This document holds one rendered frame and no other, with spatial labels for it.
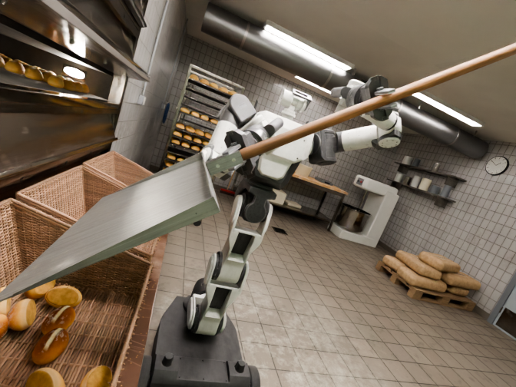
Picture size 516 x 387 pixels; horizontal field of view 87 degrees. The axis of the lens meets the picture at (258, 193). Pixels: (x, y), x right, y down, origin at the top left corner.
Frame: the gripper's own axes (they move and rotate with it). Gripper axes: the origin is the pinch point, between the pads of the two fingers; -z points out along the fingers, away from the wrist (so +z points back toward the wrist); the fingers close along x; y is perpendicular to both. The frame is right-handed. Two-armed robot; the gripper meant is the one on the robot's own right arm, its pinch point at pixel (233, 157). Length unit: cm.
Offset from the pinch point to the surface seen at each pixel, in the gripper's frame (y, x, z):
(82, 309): -59, -31, -23
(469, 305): 103, -368, 309
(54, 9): -23.4, 42.8, -8.8
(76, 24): -30, 43, 1
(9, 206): -71, 6, -18
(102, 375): -33, -35, -38
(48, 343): -46, -25, -38
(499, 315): 134, -375, 298
